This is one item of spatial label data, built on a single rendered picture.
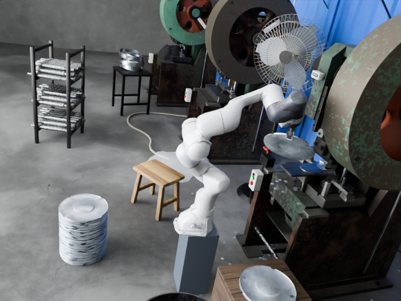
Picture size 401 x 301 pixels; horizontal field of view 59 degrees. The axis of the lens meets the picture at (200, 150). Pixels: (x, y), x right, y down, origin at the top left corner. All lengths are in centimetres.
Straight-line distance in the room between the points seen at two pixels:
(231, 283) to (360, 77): 115
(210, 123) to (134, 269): 123
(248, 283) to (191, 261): 37
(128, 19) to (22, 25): 210
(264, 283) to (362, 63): 115
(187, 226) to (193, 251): 16
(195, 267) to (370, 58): 141
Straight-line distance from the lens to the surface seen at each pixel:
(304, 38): 279
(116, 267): 243
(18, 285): 240
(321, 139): 221
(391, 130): 189
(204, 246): 206
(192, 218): 198
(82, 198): 242
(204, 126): 153
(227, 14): 313
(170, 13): 476
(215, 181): 181
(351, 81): 162
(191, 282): 224
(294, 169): 220
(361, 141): 169
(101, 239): 238
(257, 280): 197
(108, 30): 829
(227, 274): 198
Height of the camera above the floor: 170
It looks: 25 degrees down
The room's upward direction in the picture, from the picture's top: 10 degrees clockwise
